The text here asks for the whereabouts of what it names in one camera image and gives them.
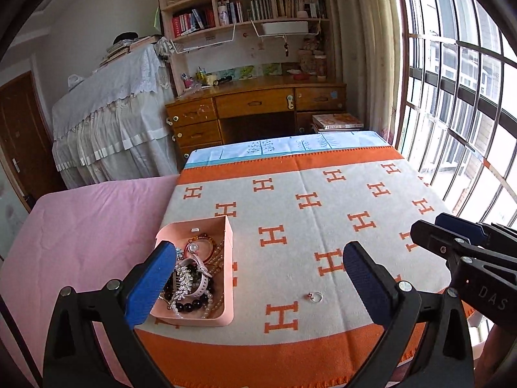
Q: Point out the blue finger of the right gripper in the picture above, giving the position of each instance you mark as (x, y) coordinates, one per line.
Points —
(446, 244)
(472, 231)

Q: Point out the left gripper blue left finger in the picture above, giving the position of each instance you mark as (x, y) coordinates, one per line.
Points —
(142, 286)

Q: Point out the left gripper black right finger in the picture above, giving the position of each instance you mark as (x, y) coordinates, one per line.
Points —
(375, 286)

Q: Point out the pink jewelry box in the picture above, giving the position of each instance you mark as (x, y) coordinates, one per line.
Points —
(210, 239)

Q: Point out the pink bed sheet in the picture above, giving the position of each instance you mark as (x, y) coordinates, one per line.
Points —
(80, 238)

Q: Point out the orange grey H-pattern blanket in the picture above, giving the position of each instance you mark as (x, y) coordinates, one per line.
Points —
(298, 321)

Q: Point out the barred window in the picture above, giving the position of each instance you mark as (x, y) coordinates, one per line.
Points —
(458, 126)

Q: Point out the blue white tree-print sheet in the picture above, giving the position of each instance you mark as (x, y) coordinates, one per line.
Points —
(283, 146)

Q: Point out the stack of books beside desk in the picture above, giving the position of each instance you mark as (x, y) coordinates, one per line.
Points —
(336, 122)

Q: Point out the white lace-covered piano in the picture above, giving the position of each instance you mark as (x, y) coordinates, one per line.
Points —
(112, 125)

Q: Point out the brown wooden door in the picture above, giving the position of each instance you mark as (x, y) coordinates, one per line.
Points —
(28, 148)

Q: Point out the wooden desk with drawers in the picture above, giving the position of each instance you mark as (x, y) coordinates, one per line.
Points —
(241, 111)

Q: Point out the beige curtain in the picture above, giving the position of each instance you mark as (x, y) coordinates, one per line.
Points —
(367, 55)

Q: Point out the wooden bookshelf with books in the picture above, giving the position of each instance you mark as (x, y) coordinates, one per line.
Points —
(243, 39)

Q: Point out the pink strap wristwatch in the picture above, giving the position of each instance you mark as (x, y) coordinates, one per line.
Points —
(201, 276)

